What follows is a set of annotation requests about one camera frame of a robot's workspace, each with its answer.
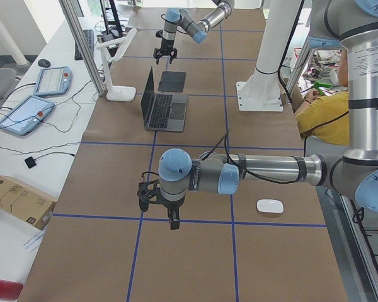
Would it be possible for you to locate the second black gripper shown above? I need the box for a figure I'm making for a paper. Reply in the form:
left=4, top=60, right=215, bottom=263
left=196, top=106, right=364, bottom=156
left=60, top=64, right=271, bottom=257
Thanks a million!
left=153, top=38, right=178, bottom=65

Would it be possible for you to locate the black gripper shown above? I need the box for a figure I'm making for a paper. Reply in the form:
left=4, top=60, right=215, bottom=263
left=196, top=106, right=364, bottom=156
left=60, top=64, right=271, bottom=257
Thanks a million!
left=162, top=196, right=185, bottom=230

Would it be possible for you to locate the grey laptop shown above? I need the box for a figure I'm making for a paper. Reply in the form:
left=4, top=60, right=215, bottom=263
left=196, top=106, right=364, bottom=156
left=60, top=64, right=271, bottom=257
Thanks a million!
left=140, top=67, right=188, bottom=132

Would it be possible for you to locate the white computer mouse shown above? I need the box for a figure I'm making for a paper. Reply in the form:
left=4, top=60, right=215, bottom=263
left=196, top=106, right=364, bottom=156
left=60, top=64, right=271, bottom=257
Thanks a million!
left=256, top=199, right=284, bottom=214

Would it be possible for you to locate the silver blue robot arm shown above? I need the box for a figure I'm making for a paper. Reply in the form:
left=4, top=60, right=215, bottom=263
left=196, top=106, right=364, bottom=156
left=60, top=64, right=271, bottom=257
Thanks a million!
left=137, top=1, right=378, bottom=230

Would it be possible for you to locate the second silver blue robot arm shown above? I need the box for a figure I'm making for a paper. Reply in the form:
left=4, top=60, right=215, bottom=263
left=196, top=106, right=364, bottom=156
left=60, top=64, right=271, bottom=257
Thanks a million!
left=153, top=0, right=235, bottom=61

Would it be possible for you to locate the white desk lamp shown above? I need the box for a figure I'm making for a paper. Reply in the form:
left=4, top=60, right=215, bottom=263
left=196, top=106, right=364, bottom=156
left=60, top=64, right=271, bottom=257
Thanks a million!
left=96, top=28, right=137, bottom=102

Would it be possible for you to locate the dark grey computer mouse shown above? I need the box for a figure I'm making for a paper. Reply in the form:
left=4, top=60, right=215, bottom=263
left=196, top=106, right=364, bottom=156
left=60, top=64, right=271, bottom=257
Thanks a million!
left=37, top=59, right=51, bottom=68

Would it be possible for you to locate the black keyboard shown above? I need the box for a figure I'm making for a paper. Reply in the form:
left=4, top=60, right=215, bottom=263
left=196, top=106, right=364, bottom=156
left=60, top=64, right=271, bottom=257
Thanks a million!
left=74, top=29, right=95, bottom=61

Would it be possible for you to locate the upper teach pendant tablet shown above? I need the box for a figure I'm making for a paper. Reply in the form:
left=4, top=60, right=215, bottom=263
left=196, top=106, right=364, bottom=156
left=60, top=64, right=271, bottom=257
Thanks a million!
left=33, top=66, right=72, bottom=97

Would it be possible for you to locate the teach pendant tablet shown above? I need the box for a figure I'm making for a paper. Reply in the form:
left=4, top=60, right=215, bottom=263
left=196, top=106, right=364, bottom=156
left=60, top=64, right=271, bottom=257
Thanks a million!
left=33, top=66, right=72, bottom=97
left=0, top=95, right=55, bottom=136

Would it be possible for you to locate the lower teach pendant tablet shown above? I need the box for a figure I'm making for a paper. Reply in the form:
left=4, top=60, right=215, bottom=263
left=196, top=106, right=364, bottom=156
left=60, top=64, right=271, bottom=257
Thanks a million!
left=0, top=95, right=55, bottom=136

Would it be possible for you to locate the brown cardboard box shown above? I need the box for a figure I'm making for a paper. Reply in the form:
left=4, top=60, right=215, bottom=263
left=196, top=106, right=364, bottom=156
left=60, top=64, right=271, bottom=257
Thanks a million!
left=0, top=176, right=57, bottom=230

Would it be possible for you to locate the small black square device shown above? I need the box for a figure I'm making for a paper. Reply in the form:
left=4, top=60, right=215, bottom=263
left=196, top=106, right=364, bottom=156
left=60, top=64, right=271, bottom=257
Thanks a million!
left=24, top=156, right=37, bottom=169

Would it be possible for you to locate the person in yellow shirt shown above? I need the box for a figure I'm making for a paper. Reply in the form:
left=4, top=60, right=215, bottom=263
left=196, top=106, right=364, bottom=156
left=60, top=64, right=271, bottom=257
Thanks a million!
left=295, top=50, right=350, bottom=146

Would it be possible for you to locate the red object at corner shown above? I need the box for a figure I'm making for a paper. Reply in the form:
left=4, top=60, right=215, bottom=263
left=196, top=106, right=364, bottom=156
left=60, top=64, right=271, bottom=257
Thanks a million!
left=0, top=279, right=23, bottom=301

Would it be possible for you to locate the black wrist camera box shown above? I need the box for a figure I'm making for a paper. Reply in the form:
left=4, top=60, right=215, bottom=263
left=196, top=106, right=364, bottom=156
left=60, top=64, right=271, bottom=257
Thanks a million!
left=137, top=179, right=161, bottom=212

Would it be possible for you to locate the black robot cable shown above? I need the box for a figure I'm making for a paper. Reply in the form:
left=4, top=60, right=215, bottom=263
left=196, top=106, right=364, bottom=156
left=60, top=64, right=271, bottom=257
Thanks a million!
left=200, top=128, right=303, bottom=184

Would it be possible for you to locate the aluminium frame post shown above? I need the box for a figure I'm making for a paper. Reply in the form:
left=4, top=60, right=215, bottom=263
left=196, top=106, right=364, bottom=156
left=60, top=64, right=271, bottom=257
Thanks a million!
left=59, top=0, right=105, bottom=96

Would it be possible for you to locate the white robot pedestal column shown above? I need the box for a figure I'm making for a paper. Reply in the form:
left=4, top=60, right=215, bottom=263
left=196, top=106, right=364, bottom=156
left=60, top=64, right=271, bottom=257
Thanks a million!
left=236, top=0, right=303, bottom=112

